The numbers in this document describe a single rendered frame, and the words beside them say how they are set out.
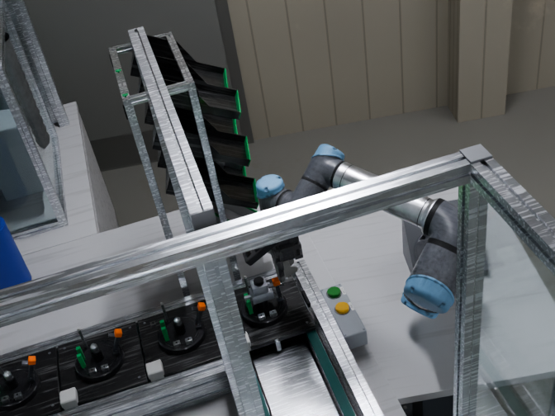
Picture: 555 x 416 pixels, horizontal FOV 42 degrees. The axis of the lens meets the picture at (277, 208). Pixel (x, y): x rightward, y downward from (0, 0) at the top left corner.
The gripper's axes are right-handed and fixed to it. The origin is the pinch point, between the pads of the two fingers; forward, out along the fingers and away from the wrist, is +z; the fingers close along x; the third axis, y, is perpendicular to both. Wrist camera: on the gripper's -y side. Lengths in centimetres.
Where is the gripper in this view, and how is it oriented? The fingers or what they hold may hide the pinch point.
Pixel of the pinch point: (280, 278)
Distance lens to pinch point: 211.1
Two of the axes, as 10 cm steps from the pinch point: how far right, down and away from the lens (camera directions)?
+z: 1.4, 7.7, 6.2
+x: -2.9, -5.7, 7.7
